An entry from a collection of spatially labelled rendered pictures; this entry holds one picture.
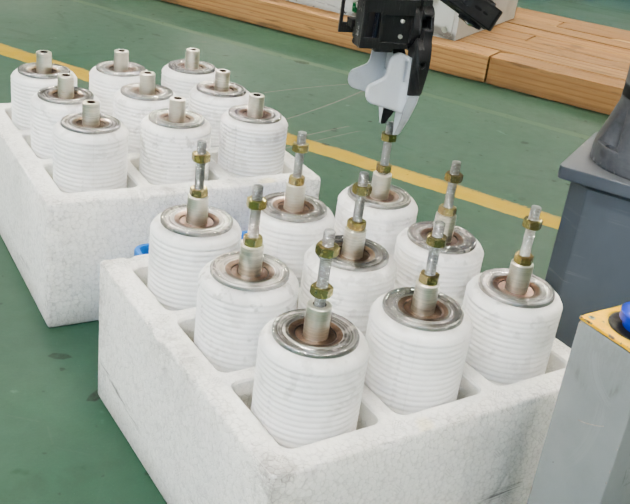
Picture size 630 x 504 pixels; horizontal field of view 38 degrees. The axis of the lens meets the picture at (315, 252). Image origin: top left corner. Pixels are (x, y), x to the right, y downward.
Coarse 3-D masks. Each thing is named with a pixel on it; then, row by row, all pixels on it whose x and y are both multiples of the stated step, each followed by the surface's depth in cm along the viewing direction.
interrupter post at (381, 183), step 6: (378, 174) 105; (390, 174) 105; (372, 180) 106; (378, 180) 105; (384, 180) 105; (390, 180) 105; (372, 186) 106; (378, 186) 105; (384, 186) 105; (372, 192) 106; (378, 192) 106; (384, 192) 106; (378, 198) 106; (384, 198) 106
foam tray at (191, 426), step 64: (128, 320) 94; (192, 320) 91; (128, 384) 97; (192, 384) 82; (512, 384) 87; (192, 448) 84; (256, 448) 74; (320, 448) 75; (384, 448) 77; (448, 448) 82; (512, 448) 88
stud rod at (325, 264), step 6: (330, 228) 73; (324, 234) 73; (330, 234) 73; (324, 240) 73; (330, 240) 73; (324, 246) 73; (330, 246) 73; (324, 258) 74; (324, 264) 74; (330, 264) 74; (318, 270) 75; (324, 270) 74; (318, 276) 75; (324, 276) 74; (318, 282) 75; (324, 282) 75; (324, 288) 75; (318, 300) 75; (324, 300) 76; (318, 306) 76; (324, 306) 76
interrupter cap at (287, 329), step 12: (288, 312) 79; (300, 312) 80; (276, 324) 77; (288, 324) 78; (300, 324) 78; (336, 324) 79; (348, 324) 79; (276, 336) 76; (288, 336) 76; (300, 336) 77; (336, 336) 77; (348, 336) 77; (288, 348) 74; (300, 348) 75; (312, 348) 75; (324, 348) 75; (336, 348) 75; (348, 348) 75
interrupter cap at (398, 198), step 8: (352, 184) 108; (352, 192) 106; (392, 192) 108; (400, 192) 108; (368, 200) 105; (376, 200) 106; (384, 200) 106; (392, 200) 106; (400, 200) 106; (408, 200) 106; (376, 208) 103; (384, 208) 103; (392, 208) 104; (400, 208) 104
